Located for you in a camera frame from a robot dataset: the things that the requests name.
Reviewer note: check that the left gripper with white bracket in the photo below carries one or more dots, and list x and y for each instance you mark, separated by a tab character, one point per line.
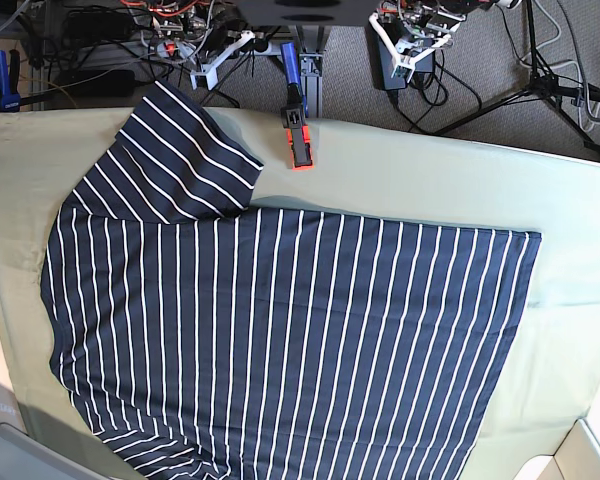
433	19

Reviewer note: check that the white power strip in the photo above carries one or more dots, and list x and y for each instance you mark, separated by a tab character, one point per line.
250	46

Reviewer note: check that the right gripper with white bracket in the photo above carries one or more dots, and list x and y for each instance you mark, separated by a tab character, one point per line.
200	40

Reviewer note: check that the navy white striped T-shirt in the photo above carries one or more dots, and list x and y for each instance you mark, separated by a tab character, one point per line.
199	337

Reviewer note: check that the grey aluminium frame post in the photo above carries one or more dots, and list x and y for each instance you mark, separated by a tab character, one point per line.
310	42

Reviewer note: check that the black power adapter brick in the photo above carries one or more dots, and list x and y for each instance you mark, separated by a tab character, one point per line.
399	59

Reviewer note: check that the black tripod stand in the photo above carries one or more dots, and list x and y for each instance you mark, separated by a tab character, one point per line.
544	85

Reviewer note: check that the blue black left clamp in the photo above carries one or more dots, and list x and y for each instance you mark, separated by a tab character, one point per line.
10	98

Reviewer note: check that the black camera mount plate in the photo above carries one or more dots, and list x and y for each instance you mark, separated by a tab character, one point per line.
307	12

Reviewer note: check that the light green table cloth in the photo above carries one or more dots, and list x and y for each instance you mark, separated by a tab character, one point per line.
551	378

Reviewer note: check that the black box on floor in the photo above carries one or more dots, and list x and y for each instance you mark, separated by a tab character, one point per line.
98	83

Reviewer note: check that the blue orange centre clamp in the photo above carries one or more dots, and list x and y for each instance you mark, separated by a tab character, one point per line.
293	114

